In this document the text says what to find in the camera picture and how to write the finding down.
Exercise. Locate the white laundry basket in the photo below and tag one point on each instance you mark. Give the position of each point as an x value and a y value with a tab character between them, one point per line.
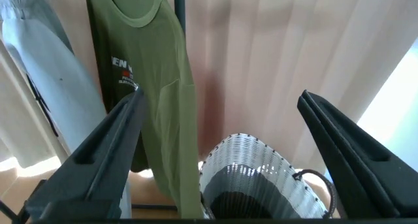
248	152

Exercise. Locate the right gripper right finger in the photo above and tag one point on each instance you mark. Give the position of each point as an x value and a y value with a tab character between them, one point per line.
369	171

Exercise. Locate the beige curtain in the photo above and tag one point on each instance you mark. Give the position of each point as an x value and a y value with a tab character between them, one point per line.
277	54

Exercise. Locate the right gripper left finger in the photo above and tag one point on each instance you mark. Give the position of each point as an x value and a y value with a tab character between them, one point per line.
98	171

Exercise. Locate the black clothes rack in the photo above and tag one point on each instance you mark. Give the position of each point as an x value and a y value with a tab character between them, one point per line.
179	11

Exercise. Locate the green long-sleeved shirt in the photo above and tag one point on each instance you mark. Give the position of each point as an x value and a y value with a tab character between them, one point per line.
153	54

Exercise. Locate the pale grey shorts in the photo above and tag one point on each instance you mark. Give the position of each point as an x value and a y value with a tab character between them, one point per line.
55	87

